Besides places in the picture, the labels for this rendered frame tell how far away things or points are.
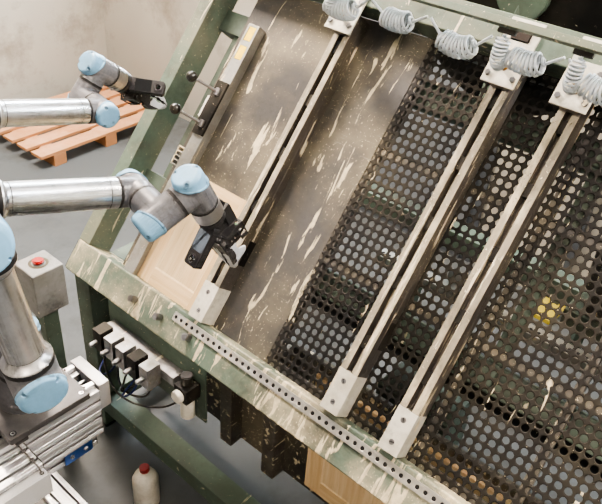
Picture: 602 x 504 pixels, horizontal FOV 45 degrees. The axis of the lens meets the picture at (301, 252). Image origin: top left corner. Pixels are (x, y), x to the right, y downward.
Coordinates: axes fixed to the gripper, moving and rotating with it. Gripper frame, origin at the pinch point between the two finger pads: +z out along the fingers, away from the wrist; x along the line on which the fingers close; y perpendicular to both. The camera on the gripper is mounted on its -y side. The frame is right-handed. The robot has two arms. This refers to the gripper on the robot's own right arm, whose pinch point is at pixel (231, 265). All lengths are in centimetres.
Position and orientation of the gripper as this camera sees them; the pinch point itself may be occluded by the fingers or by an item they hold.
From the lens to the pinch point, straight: 187.8
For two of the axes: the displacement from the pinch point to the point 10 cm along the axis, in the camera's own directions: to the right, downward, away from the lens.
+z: 2.5, 5.5, 8.0
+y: 6.3, -7.2, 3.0
